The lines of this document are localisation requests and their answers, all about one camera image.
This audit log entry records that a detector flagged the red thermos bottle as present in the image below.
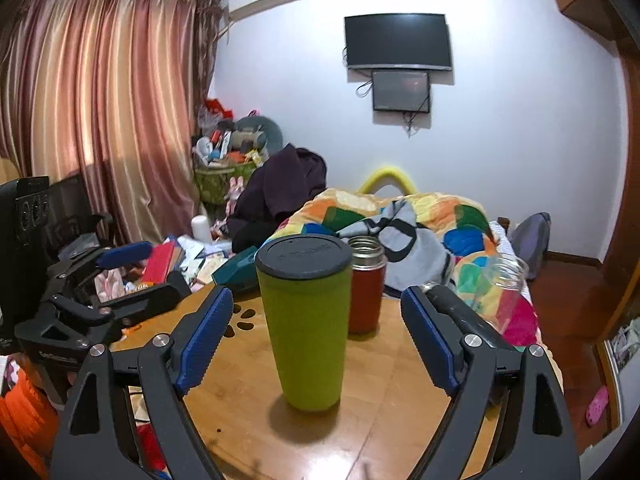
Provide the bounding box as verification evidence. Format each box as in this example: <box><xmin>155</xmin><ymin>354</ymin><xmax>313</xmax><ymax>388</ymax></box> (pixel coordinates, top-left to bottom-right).
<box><xmin>348</xmin><ymin>235</ymin><xmax>387</xmax><ymax>335</ymax></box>

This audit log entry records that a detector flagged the small wall monitor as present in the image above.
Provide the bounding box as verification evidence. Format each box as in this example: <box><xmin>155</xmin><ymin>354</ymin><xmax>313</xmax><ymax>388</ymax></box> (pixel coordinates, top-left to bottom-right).
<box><xmin>372</xmin><ymin>70</ymin><xmax>431</xmax><ymax>114</ymax></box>

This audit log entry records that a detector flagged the clear glass jar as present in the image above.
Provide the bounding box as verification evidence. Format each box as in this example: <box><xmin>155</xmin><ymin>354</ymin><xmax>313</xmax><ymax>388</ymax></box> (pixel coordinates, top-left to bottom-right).
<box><xmin>472</xmin><ymin>254</ymin><xmax>528</xmax><ymax>333</ymax></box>

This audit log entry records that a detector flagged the green tumbler cup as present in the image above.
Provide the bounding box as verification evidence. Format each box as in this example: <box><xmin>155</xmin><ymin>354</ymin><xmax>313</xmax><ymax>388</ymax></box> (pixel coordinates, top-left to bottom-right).
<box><xmin>255</xmin><ymin>234</ymin><xmax>352</xmax><ymax>412</ymax></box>

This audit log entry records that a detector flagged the grey black patterned cloth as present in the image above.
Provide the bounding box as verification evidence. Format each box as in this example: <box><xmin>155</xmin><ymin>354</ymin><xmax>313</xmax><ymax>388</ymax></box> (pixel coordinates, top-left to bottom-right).
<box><xmin>337</xmin><ymin>200</ymin><xmax>454</xmax><ymax>298</ymax></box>

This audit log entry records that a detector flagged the white cylindrical bottle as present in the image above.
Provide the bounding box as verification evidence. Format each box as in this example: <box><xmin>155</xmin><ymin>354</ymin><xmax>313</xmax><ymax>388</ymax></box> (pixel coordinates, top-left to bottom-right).
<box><xmin>191</xmin><ymin>214</ymin><xmax>214</xmax><ymax>244</ymax></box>

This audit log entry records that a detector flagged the large wall monitor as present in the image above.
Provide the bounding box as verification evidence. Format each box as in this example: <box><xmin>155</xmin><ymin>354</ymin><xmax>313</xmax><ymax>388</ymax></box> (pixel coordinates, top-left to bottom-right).
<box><xmin>344</xmin><ymin>13</ymin><xmax>452</xmax><ymax>72</ymax></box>

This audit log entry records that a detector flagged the orange sleeve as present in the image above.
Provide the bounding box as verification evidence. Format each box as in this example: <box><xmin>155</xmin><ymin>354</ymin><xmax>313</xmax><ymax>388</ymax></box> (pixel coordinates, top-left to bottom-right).
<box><xmin>1</xmin><ymin>370</ymin><xmax>60</xmax><ymax>479</ymax></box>

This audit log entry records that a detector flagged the wooden wardrobe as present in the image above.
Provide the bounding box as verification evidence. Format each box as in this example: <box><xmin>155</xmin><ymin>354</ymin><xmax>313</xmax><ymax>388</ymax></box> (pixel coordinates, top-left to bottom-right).
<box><xmin>555</xmin><ymin>0</ymin><xmax>639</xmax><ymax>448</ymax></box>

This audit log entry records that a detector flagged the yellow curved headboard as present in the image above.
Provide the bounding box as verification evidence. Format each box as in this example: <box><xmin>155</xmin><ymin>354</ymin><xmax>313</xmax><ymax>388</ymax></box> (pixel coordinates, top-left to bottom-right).
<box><xmin>358</xmin><ymin>166</ymin><xmax>418</xmax><ymax>195</ymax></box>

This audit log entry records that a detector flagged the teal faceted cup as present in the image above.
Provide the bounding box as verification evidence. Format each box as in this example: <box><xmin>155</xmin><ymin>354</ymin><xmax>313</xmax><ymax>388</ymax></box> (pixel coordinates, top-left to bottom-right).
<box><xmin>212</xmin><ymin>246</ymin><xmax>258</xmax><ymax>295</ymax></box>

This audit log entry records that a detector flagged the red book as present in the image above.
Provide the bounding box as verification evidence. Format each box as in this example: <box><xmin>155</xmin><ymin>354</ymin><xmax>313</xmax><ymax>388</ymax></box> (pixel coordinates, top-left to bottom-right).
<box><xmin>141</xmin><ymin>240</ymin><xmax>184</xmax><ymax>285</ymax></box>

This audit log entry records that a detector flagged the pink striped curtain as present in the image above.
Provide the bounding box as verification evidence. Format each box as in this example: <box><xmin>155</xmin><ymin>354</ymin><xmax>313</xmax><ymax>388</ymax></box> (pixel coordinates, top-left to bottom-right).
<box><xmin>1</xmin><ymin>0</ymin><xmax>221</xmax><ymax>243</ymax></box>

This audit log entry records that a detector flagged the dark purple clothing pile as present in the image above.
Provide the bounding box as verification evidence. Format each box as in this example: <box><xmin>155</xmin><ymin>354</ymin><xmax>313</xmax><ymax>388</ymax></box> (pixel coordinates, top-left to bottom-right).
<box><xmin>227</xmin><ymin>144</ymin><xmax>326</xmax><ymax>254</ymax></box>

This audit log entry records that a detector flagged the black thermos bottle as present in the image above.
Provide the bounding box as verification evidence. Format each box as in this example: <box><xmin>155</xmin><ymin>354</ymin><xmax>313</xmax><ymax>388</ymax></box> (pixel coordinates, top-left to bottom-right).
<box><xmin>420</xmin><ymin>282</ymin><xmax>511</xmax><ymax>350</ymax></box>

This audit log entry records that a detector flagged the colourful patchwork blanket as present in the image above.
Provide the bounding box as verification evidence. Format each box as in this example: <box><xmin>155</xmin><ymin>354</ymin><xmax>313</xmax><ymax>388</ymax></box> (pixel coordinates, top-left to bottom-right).
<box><xmin>269</xmin><ymin>186</ymin><xmax>542</xmax><ymax>351</ymax></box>

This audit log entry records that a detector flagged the pink slipper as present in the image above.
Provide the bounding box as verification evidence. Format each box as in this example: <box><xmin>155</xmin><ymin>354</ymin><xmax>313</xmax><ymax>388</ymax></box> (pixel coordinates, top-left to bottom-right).
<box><xmin>585</xmin><ymin>386</ymin><xmax>608</xmax><ymax>427</ymax></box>

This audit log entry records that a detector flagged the grey plush toy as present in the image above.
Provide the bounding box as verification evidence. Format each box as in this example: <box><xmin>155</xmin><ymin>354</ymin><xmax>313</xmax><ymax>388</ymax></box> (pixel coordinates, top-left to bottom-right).
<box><xmin>236</xmin><ymin>115</ymin><xmax>284</xmax><ymax>155</ymax></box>

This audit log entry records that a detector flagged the green storage basket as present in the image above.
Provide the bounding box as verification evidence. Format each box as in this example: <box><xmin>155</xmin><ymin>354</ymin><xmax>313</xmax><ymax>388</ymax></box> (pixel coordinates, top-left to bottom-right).
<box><xmin>194</xmin><ymin>162</ymin><xmax>256</xmax><ymax>206</ymax></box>

